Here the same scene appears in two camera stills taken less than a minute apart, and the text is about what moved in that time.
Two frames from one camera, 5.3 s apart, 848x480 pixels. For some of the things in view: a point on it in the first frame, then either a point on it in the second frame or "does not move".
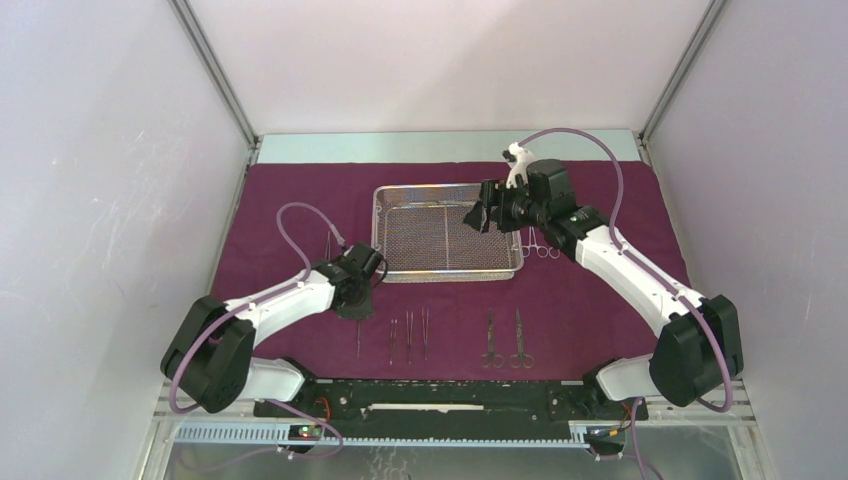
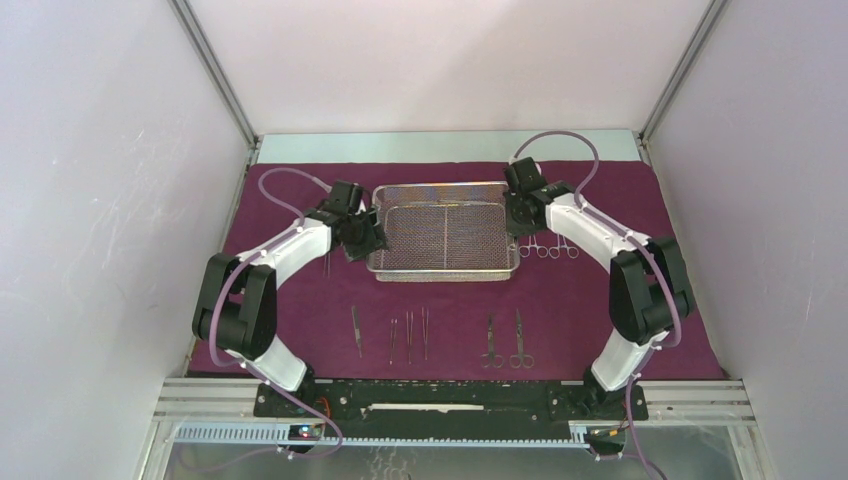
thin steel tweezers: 410,332 does not move
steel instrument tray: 421,233 does not move
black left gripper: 361,311 → 375,236
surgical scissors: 489,359 does not move
